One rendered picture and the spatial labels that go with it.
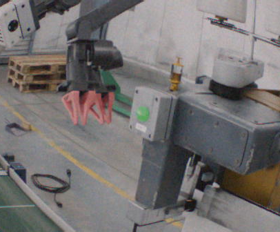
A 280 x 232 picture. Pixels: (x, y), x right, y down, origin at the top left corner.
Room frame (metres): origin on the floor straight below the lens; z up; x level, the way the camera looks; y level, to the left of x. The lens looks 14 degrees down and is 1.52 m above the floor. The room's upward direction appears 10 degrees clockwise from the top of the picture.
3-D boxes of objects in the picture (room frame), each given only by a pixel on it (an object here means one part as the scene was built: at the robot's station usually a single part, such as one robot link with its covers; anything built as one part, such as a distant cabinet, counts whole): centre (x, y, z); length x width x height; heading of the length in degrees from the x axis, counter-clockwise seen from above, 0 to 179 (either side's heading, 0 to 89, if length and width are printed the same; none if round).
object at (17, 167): (2.62, 0.82, 0.35); 0.30 x 0.15 x 0.15; 43
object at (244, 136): (0.97, -0.21, 1.21); 0.30 x 0.25 x 0.30; 43
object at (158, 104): (0.96, -0.02, 1.28); 0.08 x 0.05 x 0.09; 43
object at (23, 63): (6.80, 1.59, 0.36); 1.20 x 0.82 x 0.14; 129
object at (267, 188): (1.23, -0.43, 1.18); 0.34 x 0.25 x 0.31; 133
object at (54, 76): (6.84, 1.57, 0.22); 1.21 x 0.84 x 0.14; 133
